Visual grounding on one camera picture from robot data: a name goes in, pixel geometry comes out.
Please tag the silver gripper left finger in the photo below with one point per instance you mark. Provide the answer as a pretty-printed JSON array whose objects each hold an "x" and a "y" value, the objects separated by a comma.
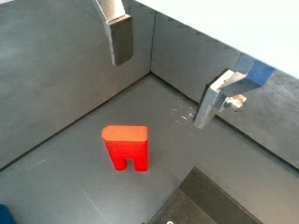
[{"x": 118, "y": 29}]

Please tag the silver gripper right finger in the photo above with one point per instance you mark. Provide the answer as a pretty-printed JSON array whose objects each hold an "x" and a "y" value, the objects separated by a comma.
[{"x": 224, "y": 92}]

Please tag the red two-legged peg block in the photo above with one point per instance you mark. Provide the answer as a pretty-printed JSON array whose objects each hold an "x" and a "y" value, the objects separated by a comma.
[{"x": 126, "y": 143}]

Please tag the blue shape sorter board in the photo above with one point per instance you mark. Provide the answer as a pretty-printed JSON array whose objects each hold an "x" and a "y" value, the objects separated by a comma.
[{"x": 5, "y": 216}]

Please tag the black curved stand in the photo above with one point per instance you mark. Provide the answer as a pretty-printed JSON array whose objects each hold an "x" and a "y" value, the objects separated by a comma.
[{"x": 199, "y": 202}]

